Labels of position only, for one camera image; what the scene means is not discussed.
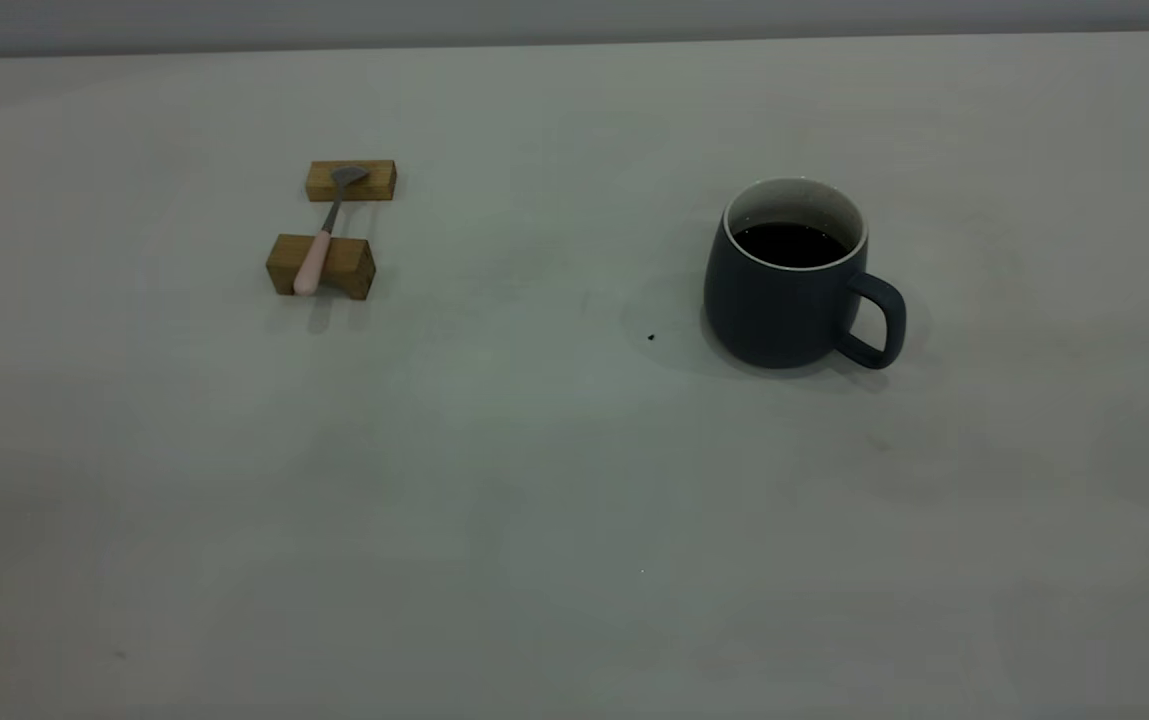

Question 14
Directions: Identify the dark grey ceramic mug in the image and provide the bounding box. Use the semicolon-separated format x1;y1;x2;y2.
703;177;907;371

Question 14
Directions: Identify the pink handled grey spoon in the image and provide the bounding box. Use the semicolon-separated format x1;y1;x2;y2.
292;165;372;297

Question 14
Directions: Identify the dark coffee liquid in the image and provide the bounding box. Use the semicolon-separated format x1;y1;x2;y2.
732;221;850;270

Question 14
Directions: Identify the arched wooden block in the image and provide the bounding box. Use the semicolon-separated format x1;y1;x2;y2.
265;233;377;301

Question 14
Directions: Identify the flat rectangular wooden block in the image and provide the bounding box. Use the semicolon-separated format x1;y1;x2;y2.
305;159;398;203

